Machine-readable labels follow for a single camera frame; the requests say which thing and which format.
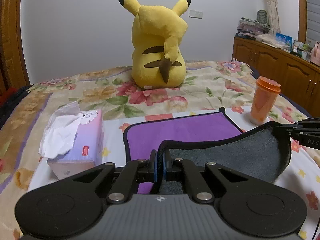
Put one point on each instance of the yellow Pikachu plush toy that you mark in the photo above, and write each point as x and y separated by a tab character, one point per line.
157	32

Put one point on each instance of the purple tissue box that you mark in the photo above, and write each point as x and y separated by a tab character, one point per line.
72	141

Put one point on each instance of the white wall switch plate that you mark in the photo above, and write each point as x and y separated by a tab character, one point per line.
195	14

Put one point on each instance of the orange lidded cup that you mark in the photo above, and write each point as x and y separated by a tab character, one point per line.
265	95

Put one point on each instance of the wooden slatted wardrobe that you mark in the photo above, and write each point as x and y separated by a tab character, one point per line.
13	69

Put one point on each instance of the floral bed quilt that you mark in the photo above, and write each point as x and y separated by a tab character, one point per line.
207	87

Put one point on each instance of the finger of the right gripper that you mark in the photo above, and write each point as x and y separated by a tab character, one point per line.
306	132

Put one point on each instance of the white floral cloth mat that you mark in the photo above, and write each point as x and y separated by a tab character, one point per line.
301	176

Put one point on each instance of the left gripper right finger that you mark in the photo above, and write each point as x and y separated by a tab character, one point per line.
188	175

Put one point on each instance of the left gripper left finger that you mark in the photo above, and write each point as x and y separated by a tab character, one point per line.
130	176

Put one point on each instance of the purple and grey towel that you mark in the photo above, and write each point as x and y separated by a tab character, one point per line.
263	152

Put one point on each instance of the stack of folded fabrics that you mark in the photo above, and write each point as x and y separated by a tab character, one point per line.
249	29

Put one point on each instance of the grey woven basket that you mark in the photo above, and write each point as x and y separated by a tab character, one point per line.
262	17

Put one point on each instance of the wooden sideboard cabinet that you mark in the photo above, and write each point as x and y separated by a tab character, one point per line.
298	78

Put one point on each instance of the blue picture box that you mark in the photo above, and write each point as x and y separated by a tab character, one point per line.
285	41

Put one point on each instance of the cream lace curtain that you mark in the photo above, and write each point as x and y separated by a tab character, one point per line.
273	16

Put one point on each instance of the wooden window frame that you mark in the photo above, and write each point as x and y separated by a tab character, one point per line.
302	21

